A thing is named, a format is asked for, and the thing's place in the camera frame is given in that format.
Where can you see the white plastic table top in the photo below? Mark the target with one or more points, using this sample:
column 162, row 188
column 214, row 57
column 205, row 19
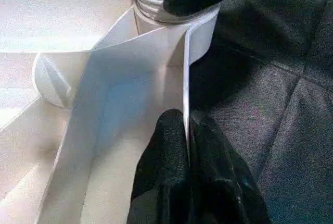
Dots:
column 52, row 26

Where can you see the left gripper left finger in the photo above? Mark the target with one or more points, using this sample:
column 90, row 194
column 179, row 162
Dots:
column 164, row 172

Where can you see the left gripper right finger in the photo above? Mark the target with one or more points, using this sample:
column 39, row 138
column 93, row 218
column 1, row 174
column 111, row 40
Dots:
column 221, row 182

